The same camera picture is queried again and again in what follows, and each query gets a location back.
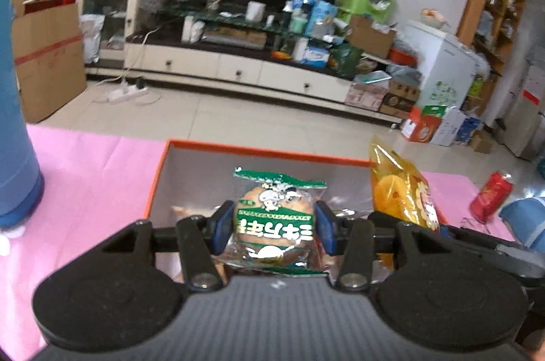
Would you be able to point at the green label cake packet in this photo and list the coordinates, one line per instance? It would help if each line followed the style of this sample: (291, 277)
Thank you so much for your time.
(276, 216)

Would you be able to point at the orange cardboard box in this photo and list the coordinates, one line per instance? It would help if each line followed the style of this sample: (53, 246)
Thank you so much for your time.
(191, 182)

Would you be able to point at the white tv stand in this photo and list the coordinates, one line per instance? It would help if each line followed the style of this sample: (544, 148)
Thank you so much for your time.
(238, 67)

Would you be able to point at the red soda can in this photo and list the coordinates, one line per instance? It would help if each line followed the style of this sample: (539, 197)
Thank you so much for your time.
(491, 197)

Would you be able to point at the white power strip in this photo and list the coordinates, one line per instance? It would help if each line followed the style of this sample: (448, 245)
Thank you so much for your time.
(125, 93)

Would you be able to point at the fruit basket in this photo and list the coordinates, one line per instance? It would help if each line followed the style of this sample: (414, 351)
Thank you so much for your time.
(434, 16)

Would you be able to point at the white mug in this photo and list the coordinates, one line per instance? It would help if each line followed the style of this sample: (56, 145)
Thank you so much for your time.
(255, 11)

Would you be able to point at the pink tablecloth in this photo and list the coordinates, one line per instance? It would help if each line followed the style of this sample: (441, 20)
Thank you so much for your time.
(106, 173)

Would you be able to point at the wooden bookshelf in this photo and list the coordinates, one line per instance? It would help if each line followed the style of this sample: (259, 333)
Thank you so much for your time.
(489, 33)

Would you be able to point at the open cardboard box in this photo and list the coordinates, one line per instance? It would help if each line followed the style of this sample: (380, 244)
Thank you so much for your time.
(370, 37)

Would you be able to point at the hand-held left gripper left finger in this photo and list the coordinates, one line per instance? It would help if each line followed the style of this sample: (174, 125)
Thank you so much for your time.
(223, 226)

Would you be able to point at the orange green gift carton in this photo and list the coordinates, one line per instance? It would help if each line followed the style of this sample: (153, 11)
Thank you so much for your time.
(423, 126)

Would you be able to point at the large cardboard box red tape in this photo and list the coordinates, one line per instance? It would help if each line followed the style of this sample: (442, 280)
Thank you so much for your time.
(47, 62)

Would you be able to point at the white chest freezer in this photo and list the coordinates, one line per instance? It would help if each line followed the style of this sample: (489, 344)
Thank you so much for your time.
(443, 67)

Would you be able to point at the golden yellow snack packet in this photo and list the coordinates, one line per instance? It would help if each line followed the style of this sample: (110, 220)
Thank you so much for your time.
(396, 186)

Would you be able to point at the blue thermos flask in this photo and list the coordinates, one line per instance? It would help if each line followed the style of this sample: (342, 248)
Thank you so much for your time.
(17, 88)

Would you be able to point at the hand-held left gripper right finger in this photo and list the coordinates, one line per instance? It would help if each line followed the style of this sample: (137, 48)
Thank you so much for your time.
(324, 226)

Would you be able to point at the white glass door cabinet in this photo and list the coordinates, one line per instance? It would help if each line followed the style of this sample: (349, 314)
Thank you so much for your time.
(106, 16)

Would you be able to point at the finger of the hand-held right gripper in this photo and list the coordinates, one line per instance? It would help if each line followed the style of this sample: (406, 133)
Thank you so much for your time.
(383, 218)

